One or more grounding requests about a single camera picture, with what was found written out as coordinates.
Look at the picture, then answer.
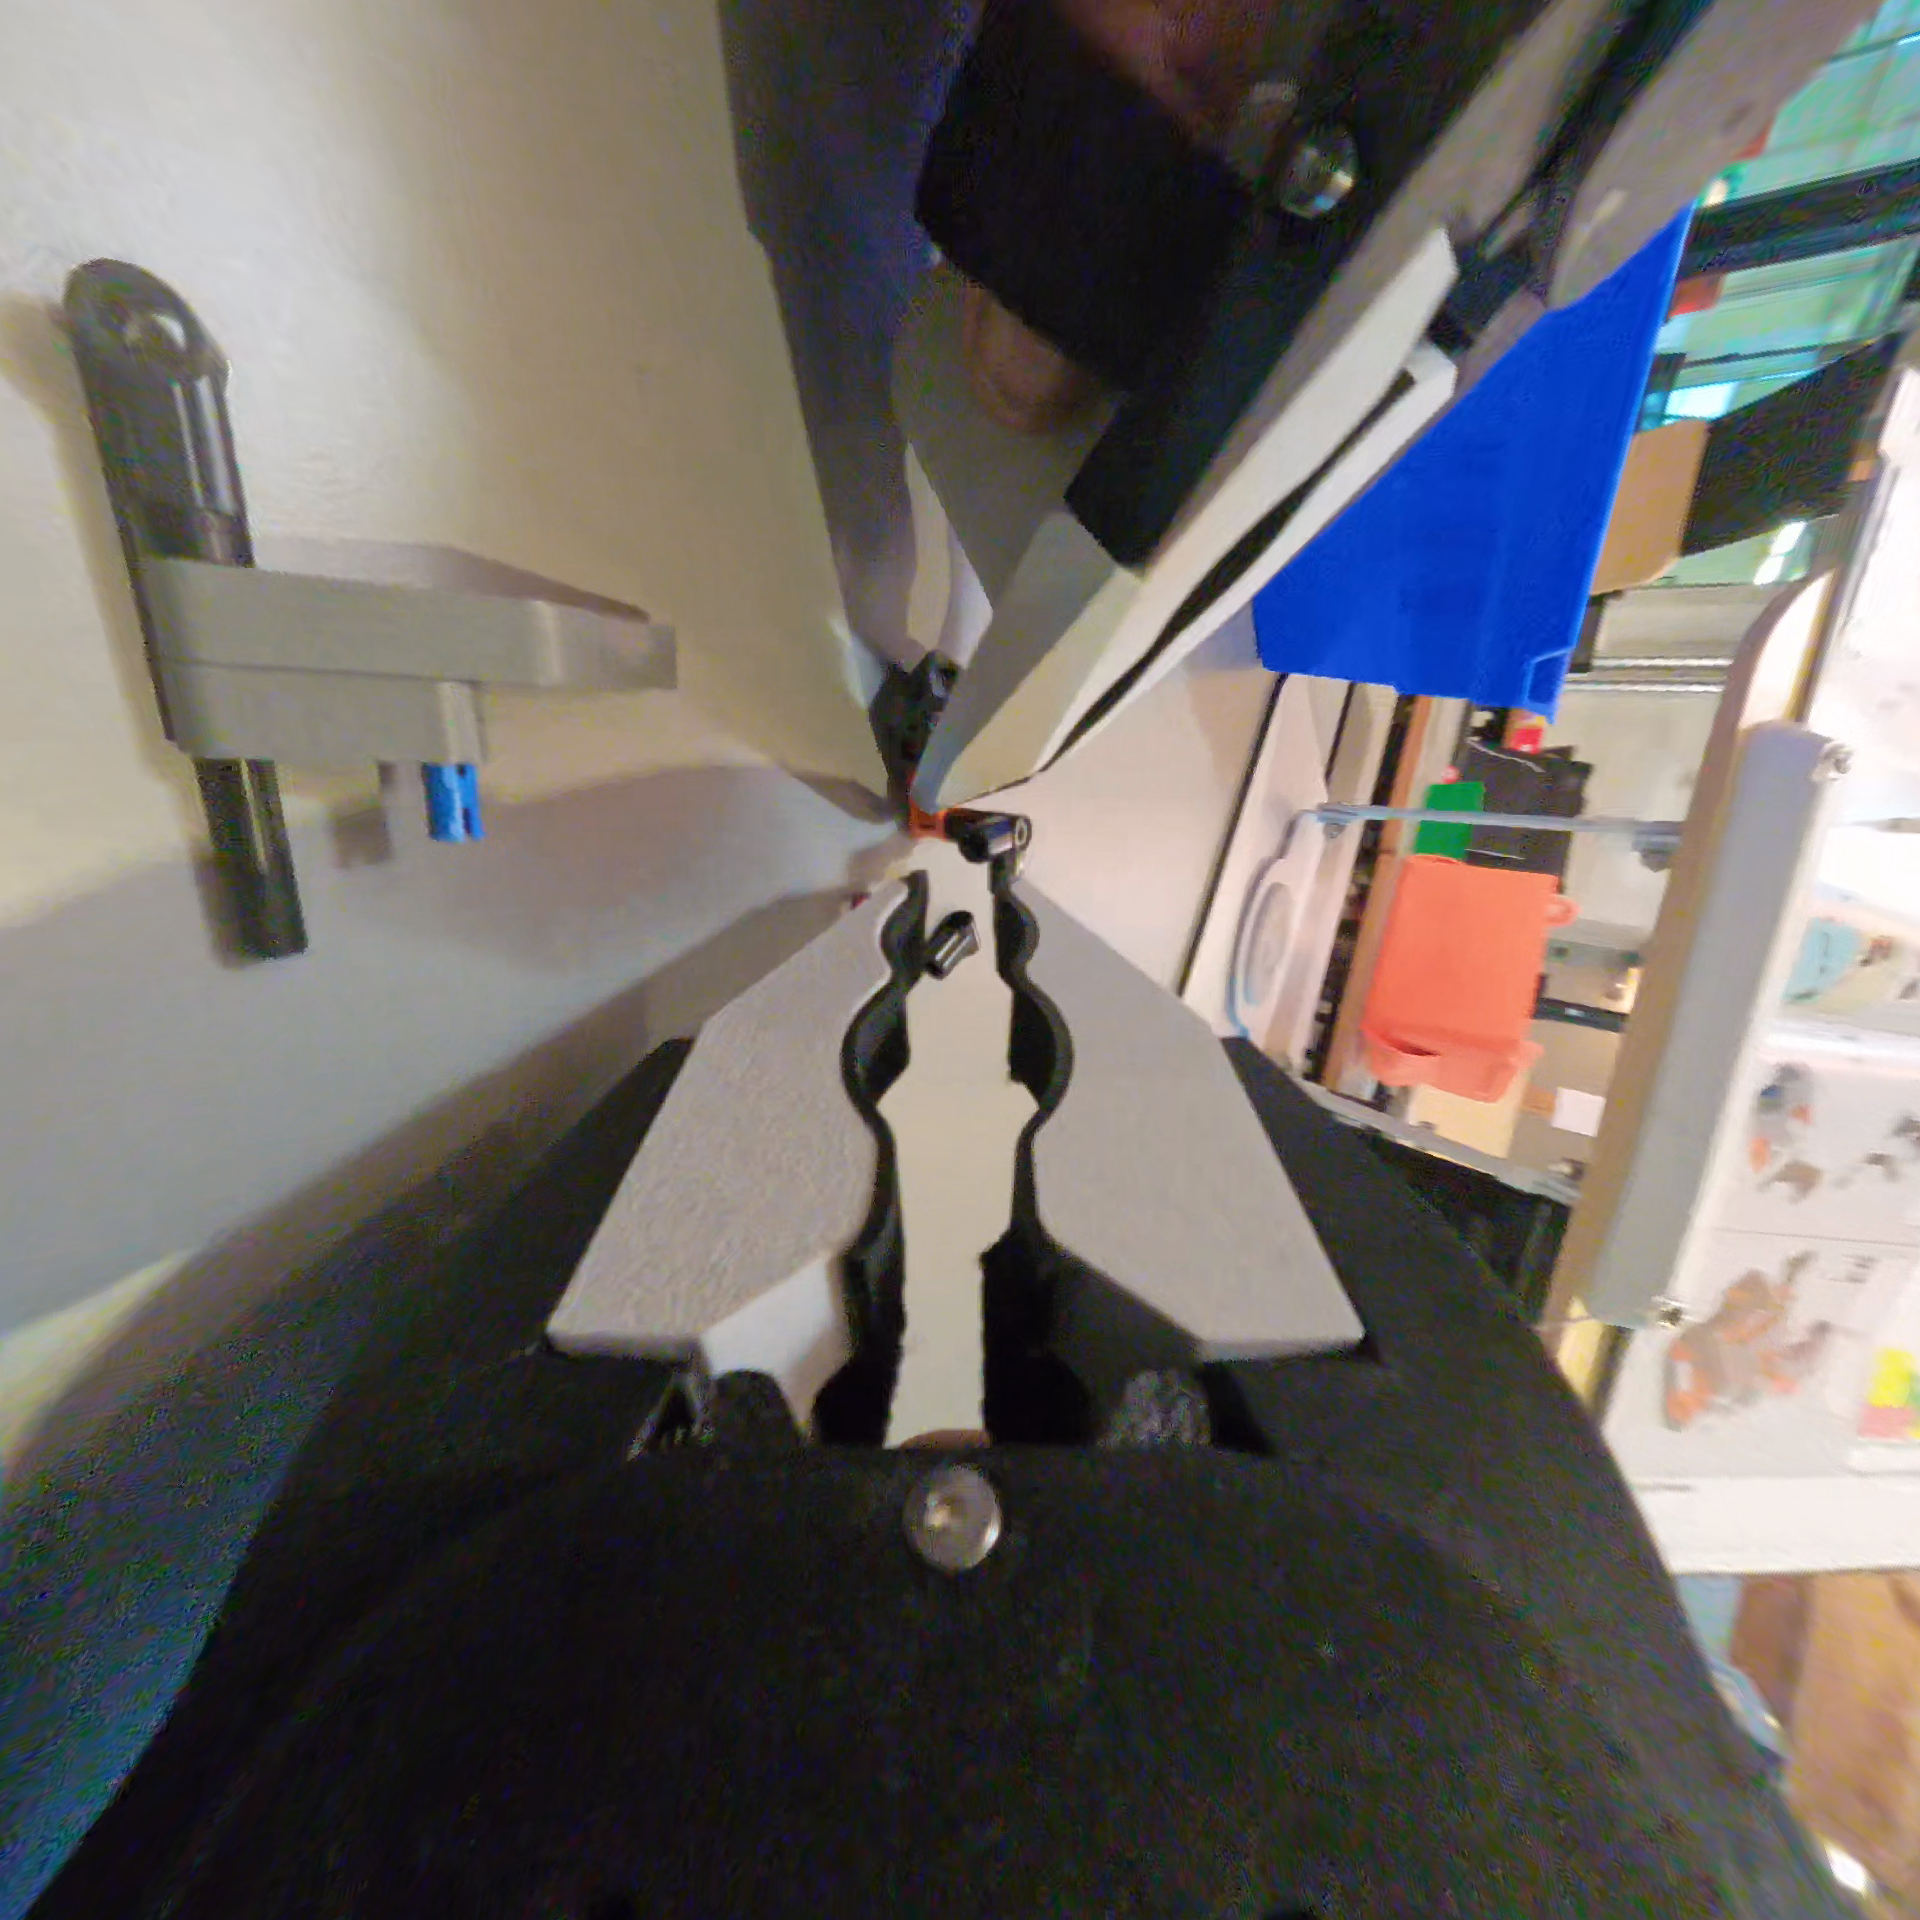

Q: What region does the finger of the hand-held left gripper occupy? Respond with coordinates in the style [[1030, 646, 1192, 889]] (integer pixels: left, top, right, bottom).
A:
[[1030, 292, 1547, 776], [909, 224, 1470, 811]]

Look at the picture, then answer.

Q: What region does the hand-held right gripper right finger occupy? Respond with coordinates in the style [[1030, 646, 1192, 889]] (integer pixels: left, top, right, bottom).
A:
[[977, 874, 1366, 1414]]

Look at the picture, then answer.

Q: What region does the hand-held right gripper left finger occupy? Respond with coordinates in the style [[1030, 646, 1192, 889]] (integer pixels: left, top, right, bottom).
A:
[[545, 874, 922, 1419]]

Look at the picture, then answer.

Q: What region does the dark grey connector piece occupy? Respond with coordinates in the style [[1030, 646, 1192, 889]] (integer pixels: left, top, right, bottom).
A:
[[870, 651, 962, 811]]

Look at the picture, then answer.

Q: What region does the person's left hand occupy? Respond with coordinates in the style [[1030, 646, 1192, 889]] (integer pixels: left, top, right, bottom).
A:
[[957, 0, 1306, 442]]

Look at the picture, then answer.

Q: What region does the blue plastic bin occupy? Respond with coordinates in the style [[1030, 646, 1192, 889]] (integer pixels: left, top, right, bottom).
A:
[[1251, 211, 1696, 712]]

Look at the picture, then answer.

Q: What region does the orange storage bin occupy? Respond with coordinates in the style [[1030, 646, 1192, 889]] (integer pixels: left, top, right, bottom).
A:
[[1358, 855, 1579, 1104]]

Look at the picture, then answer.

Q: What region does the white booklet holder board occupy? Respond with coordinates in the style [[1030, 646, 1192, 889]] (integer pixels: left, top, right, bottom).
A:
[[1545, 721, 1854, 1328]]

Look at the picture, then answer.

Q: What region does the white instruction sheet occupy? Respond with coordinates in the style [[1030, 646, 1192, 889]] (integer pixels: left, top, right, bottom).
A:
[[1605, 451, 1920, 1577]]

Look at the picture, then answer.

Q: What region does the grey beam black axle assembly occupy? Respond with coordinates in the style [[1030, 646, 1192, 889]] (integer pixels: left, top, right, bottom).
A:
[[59, 259, 680, 962]]

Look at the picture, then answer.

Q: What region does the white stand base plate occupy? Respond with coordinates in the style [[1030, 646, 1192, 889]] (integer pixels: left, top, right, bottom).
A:
[[1184, 675, 1383, 1052]]

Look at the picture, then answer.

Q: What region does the black metal post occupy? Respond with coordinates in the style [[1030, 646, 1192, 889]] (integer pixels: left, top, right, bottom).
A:
[[1663, 195, 1920, 295]]

